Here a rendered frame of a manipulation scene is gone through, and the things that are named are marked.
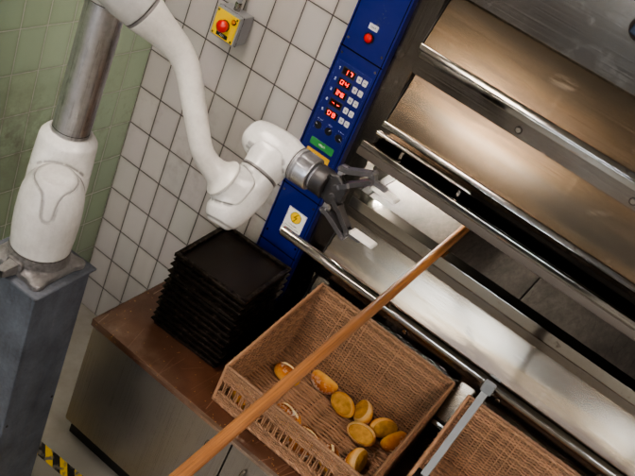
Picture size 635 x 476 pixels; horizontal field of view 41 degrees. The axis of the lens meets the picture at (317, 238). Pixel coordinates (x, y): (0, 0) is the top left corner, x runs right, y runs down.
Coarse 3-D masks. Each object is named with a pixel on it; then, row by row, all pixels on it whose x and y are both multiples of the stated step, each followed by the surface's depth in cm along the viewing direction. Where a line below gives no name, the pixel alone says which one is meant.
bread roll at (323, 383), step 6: (318, 372) 281; (312, 378) 282; (318, 378) 280; (324, 378) 280; (330, 378) 280; (318, 384) 280; (324, 384) 279; (330, 384) 279; (336, 384) 281; (318, 390) 281; (324, 390) 280; (330, 390) 280; (336, 390) 281
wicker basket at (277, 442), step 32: (320, 288) 285; (288, 320) 278; (320, 320) 287; (256, 352) 271; (288, 352) 292; (384, 352) 279; (416, 352) 274; (224, 384) 259; (256, 384) 274; (352, 384) 285; (384, 384) 279; (448, 384) 270; (288, 416) 248; (320, 416) 274; (352, 416) 279; (384, 416) 281; (416, 416) 276; (288, 448) 252; (320, 448) 245; (352, 448) 268
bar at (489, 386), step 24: (288, 240) 243; (336, 264) 238; (360, 288) 235; (432, 336) 228; (456, 360) 226; (480, 384) 224; (528, 408) 219; (456, 432) 221; (552, 432) 217; (600, 456) 214
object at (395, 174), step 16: (384, 144) 259; (368, 160) 248; (400, 176) 244; (432, 176) 255; (416, 192) 242; (448, 192) 249; (448, 208) 239; (480, 208) 250; (464, 224) 238; (496, 224) 244; (512, 224) 251; (496, 240) 234; (528, 240) 245; (512, 256) 233; (544, 256) 239; (560, 256) 246; (544, 272) 230; (576, 272) 240; (560, 288) 228; (592, 288) 235; (608, 288) 241; (592, 304) 225; (624, 304) 235; (608, 320) 224
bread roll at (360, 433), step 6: (348, 426) 269; (354, 426) 268; (360, 426) 268; (366, 426) 269; (348, 432) 269; (354, 432) 268; (360, 432) 268; (366, 432) 268; (372, 432) 268; (354, 438) 268; (360, 438) 268; (366, 438) 268; (372, 438) 267; (360, 444) 268; (366, 444) 267; (372, 444) 268
